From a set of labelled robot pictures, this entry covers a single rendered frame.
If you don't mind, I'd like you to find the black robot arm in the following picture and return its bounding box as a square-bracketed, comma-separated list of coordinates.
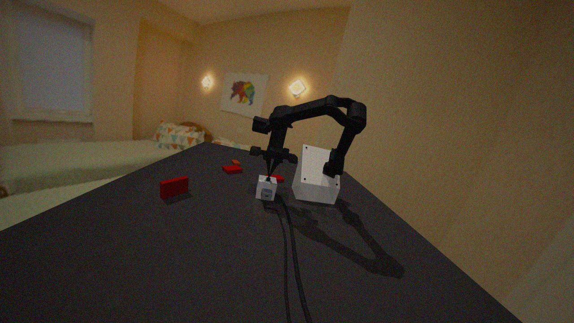
[252, 95, 367, 178]

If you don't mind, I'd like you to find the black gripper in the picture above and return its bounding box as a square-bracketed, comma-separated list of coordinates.
[249, 136, 298, 175]

